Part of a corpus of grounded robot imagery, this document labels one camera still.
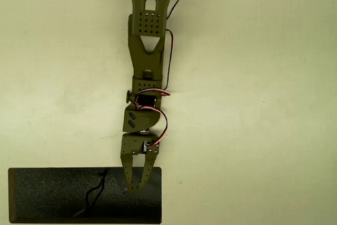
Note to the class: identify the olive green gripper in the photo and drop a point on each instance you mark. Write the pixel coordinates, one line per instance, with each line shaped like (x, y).
(132, 145)

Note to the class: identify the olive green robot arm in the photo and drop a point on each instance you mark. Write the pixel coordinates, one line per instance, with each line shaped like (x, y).
(146, 56)

